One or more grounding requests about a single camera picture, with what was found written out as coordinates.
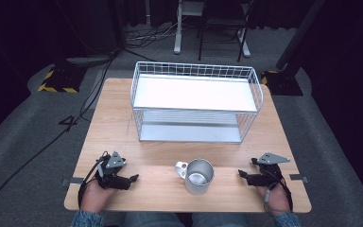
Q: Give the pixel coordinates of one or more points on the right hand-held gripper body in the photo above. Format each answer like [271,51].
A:
[269,171]

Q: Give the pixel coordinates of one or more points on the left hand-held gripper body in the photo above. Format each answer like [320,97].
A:
[111,176]

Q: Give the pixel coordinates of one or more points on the person's left hand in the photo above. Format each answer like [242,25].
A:
[95,197]

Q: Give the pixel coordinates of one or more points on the person's right hand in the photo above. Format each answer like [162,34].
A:
[275,201]

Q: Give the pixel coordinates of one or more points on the grey tape strip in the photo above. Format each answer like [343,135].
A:
[298,177]
[75,181]

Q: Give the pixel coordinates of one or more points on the silver metal cup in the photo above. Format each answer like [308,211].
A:
[198,176]

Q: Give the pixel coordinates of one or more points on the person's legs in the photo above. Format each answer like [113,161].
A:
[186,220]

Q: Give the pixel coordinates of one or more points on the black striped stand base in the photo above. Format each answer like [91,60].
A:
[62,78]
[283,82]

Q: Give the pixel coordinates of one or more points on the black slanted pole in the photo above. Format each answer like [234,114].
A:
[299,34]

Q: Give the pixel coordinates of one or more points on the black metal chair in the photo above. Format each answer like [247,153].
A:
[222,22]

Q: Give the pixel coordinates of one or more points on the white desk frame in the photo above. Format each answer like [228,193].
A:
[178,34]

